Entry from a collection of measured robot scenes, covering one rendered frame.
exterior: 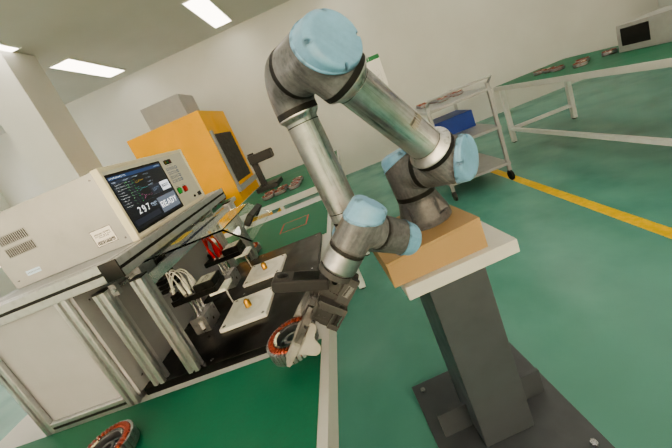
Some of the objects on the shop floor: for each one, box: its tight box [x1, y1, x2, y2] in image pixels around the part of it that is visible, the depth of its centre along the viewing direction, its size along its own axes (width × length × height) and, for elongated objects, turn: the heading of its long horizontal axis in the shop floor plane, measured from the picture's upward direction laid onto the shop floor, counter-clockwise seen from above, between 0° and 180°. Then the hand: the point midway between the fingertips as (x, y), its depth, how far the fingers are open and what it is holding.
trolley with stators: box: [415, 74, 515, 201], centre depth 325 cm, size 60×101×101 cm, turn 55°
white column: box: [0, 50, 103, 192], centre depth 410 cm, size 50×45×330 cm
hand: (289, 340), depth 67 cm, fingers closed on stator, 13 cm apart
